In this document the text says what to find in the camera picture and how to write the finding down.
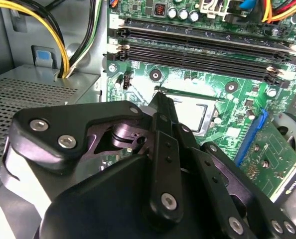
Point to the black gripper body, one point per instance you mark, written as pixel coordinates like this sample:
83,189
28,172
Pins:
100,211

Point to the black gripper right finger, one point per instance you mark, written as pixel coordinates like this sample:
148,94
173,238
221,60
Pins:
212,179

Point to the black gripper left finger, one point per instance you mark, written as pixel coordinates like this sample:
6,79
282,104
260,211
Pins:
53,117

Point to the metal locking lever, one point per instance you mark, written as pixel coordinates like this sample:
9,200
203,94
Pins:
192,93

